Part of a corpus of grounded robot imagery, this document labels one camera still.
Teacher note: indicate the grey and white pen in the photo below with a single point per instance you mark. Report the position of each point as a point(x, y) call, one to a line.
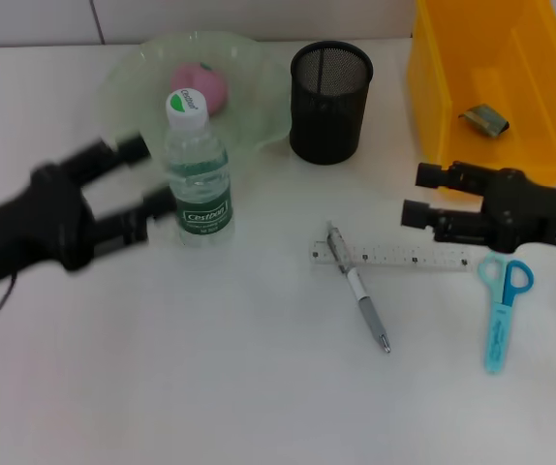
point(366, 300)

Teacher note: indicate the yellow plastic bin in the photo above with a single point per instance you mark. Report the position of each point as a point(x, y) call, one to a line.
point(491, 63)

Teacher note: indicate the transparent plastic ruler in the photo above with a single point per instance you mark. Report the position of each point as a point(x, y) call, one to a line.
point(394, 256)

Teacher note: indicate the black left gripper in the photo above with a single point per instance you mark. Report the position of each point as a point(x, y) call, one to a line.
point(26, 227)

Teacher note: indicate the pale green glass fruit plate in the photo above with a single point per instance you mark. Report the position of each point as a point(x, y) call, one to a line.
point(254, 97)

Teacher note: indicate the black mesh pen holder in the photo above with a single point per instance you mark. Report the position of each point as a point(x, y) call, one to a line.
point(329, 121)

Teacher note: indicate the green plastic wrapper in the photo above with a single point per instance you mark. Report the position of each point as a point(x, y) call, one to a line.
point(484, 120)

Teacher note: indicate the pink toy peach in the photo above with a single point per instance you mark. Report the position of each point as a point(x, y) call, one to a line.
point(210, 84)

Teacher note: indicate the clear water bottle green label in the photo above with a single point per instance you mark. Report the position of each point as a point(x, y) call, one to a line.
point(200, 194)

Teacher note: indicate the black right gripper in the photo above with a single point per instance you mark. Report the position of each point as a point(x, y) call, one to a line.
point(539, 213)

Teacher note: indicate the teal and blue scissors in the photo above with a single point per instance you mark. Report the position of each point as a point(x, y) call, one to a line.
point(498, 329)

